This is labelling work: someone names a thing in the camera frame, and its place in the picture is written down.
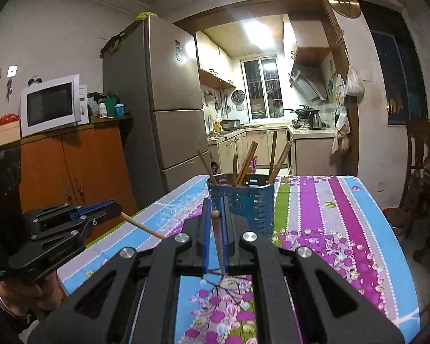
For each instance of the yellow ribbon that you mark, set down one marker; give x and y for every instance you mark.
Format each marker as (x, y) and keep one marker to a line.
(145, 15)

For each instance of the dark wooden chair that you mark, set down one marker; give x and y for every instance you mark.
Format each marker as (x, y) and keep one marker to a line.
(415, 161)

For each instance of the hanging round strainer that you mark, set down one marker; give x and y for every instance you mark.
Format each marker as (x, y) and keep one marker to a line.
(238, 96)

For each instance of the hanging cloth bags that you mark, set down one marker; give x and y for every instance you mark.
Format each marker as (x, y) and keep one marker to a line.
(340, 129)

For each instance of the kitchen window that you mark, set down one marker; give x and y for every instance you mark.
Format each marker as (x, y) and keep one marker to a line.
(263, 87)

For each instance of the grey refrigerator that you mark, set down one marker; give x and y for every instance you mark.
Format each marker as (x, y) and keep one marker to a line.
(172, 114)

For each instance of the white microwave oven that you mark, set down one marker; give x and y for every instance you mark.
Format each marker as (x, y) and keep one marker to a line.
(50, 105)

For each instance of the hanging white plastic bag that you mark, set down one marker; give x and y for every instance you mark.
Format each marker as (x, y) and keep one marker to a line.
(354, 83)

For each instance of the cream kitchen base cabinets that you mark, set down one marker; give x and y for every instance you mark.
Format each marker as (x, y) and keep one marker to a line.
(233, 148)

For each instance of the green cup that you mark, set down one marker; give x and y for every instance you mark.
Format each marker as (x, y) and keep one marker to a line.
(111, 106)

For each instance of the kitchen ceiling light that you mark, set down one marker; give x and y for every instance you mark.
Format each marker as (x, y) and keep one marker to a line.
(261, 34)

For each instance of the person's left hand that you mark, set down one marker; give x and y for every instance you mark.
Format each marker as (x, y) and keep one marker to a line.
(28, 294)

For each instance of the dark room window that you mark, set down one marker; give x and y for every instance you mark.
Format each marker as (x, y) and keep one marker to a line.
(397, 79)

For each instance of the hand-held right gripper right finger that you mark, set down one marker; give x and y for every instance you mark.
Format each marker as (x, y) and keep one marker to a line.
(227, 236)

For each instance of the blue perforated chopstick holder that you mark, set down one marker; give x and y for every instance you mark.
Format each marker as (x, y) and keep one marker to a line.
(251, 208)

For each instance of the long brown wooden chopstick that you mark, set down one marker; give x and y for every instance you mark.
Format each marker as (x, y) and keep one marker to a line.
(218, 243)
(143, 227)

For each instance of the small white bottle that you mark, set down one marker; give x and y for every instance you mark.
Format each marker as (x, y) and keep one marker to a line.
(103, 110)

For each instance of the steel kettle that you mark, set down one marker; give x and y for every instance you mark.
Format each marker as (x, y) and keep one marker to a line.
(315, 120)

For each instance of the round gold wall plate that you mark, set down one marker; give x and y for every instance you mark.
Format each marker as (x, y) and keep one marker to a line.
(344, 3)

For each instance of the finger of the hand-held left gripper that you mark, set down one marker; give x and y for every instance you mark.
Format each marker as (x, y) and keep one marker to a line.
(64, 231)
(96, 209)

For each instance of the cream wall cabinets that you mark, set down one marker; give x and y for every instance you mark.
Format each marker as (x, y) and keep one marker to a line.
(215, 64)

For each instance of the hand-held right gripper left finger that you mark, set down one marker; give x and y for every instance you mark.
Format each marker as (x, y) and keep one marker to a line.
(207, 236)

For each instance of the set of wooden chopsticks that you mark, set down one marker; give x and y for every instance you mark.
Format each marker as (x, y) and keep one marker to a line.
(273, 157)

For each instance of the steel range hood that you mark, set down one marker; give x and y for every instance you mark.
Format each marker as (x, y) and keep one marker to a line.
(308, 82)

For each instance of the black wok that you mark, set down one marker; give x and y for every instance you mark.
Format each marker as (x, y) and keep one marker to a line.
(301, 109)

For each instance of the beige cardboard box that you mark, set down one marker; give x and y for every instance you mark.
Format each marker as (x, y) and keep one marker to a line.
(1, 136)

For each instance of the orange wooden cabinet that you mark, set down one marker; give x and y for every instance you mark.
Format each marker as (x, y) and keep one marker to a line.
(93, 172)

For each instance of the cream wall cabinet over hood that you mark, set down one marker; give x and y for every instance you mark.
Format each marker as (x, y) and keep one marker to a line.
(306, 39)

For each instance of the floral striped tablecloth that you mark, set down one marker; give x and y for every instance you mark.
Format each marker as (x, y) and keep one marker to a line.
(344, 222)

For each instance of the cream kitchen counter cabinet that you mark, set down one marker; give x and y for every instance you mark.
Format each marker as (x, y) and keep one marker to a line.
(313, 154)

